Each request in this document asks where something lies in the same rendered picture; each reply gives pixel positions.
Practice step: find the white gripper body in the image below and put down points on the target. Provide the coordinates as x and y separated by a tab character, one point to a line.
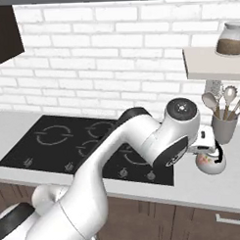
204	146

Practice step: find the black hob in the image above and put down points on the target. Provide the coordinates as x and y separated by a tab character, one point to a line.
54	144

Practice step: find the brown cupboard door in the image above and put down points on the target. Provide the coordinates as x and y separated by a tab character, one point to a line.
13	194
174	224
128	223

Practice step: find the beige wall shelf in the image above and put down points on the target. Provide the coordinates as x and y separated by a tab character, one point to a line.
211	65

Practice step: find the beige wooden spatula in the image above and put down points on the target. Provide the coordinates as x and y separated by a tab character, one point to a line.
239	106

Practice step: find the grey utensil pot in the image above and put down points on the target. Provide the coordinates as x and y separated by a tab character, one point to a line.
225	129

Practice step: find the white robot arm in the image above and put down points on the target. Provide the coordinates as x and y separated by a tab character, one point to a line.
94	178

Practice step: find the brown drawer front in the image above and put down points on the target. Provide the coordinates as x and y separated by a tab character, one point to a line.
224	232

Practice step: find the beige wooden spoon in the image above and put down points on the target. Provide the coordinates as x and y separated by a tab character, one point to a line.
210	100

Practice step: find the grey hob knob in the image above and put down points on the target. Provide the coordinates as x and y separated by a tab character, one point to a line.
27	162
68	166
151	175
123	172

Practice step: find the dark range hood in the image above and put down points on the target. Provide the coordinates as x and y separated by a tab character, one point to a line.
3	31

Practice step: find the glass jar with brown contents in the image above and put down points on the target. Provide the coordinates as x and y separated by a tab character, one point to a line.
230	39

